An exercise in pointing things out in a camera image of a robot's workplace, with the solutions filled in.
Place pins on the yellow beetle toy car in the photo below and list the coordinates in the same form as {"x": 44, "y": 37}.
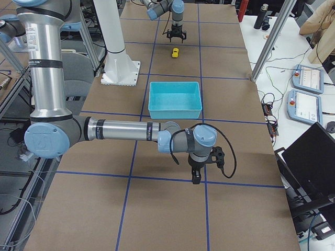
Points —
{"x": 175, "y": 53}

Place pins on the teach pendant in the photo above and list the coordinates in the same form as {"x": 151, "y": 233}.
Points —
{"x": 308, "y": 78}
{"x": 304, "y": 107}

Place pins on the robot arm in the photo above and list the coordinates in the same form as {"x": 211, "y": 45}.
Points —
{"x": 175, "y": 8}
{"x": 54, "y": 128}

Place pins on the teach pendant near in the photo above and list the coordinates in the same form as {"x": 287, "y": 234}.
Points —
{"x": 304, "y": 107}

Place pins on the black laptop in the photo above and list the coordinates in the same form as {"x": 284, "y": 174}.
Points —
{"x": 309, "y": 163}

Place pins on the light blue plastic bin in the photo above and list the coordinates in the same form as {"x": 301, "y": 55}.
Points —
{"x": 174, "y": 100}

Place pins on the teach pendant far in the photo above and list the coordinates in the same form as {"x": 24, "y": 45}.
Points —
{"x": 308, "y": 78}

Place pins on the aluminium frame post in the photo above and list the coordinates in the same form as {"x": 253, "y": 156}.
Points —
{"x": 274, "y": 34}

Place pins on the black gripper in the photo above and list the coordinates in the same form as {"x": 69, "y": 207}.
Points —
{"x": 196, "y": 166}
{"x": 176, "y": 29}

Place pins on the black water bottle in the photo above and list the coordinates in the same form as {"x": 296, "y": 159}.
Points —
{"x": 261, "y": 16}

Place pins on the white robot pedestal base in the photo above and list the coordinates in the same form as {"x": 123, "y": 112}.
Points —
{"x": 119, "y": 68}

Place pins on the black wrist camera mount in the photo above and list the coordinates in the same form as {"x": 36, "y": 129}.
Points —
{"x": 217, "y": 157}

